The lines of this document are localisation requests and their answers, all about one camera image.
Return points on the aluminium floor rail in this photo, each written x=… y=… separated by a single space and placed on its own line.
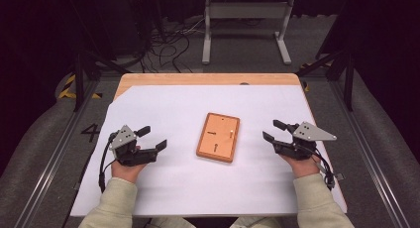
x=369 y=162
x=56 y=162

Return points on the orange wooden board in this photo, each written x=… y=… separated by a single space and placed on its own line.
x=224 y=148

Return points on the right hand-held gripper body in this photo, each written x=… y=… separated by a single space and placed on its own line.
x=310 y=133

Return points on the small white peg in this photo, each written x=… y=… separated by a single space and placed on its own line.
x=231 y=133

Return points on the white table sheet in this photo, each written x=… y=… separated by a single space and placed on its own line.
x=185 y=185

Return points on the person's right hand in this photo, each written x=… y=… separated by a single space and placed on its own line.
x=303 y=168

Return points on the person's left hand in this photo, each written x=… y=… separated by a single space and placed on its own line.
x=127 y=173

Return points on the black metal stand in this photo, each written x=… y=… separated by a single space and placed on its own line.
x=348 y=82
x=79 y=79

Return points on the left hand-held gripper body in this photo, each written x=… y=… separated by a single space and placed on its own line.
x=124 y=138

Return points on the white metal stand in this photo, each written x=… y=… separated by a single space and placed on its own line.
x=246 y=10

